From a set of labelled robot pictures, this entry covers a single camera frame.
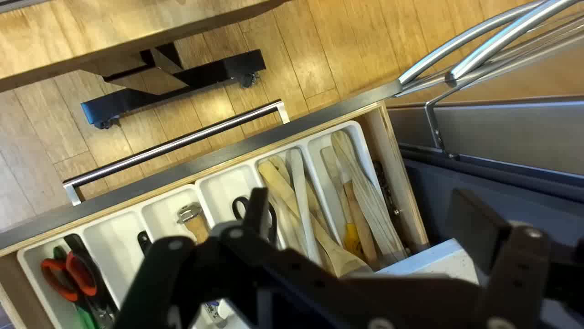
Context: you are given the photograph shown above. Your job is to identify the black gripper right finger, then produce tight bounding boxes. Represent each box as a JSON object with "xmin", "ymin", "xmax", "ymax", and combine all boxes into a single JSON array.
[{"xmin": 449, "ymin": 190, "xmax": 551, "ymax": 329}]

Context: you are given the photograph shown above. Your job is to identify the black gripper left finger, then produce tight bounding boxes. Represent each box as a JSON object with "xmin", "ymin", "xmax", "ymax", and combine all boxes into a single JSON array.
[{"xmin": 113, "ymin": 236, "xmax": 199, "ymax": 329}]

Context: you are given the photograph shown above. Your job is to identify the wooden spoon in drawer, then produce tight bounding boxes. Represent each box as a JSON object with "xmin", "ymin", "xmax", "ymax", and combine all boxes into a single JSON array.
[{"xmin": 258, "ymin": 161, "xmax": 371, "ymax": 278}]

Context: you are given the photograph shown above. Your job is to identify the open wooden kitchen drawer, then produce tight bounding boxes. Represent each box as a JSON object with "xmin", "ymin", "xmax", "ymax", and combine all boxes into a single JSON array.
[{"xmin": 0, "ymin": 103, "xmax": 429, "ymax": 329}]

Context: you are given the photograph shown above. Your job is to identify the white drawer organizer tray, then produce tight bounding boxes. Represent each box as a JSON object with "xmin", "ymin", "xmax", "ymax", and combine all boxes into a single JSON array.
[{"xmin": 17, "ymin": 119, "xmax": 391, "ymax": 329}]

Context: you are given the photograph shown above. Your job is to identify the stainless steel oven range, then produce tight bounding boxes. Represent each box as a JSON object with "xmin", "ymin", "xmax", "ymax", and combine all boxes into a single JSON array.
[{"xmin": 389, "ymin": 0, "xmax": 584, "ymax": 245}]

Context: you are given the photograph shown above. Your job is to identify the black table leg base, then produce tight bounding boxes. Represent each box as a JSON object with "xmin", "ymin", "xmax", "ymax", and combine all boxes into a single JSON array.
[{"xmin": 81, "ymin": 44, "xmax": 267, "ymax": 130}]

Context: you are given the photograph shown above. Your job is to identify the wooden table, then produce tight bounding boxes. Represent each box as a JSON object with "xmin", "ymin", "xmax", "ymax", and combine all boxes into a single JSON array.
[{"xmin": 0, "ymin": 0, "xmax": 287, "ymax": 92}]

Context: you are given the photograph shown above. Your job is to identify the red handled scissors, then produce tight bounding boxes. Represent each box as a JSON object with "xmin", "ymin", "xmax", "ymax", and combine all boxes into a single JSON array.
[{"xmin": 40, "ymin": 253, "xmax": 115, "ymax": 329}]

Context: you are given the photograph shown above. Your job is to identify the black handled scissors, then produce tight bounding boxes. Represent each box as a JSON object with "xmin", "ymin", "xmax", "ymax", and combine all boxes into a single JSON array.
[{"xmin": 232, "ymin": 196, "xmax": 278, "ymax": 245}]

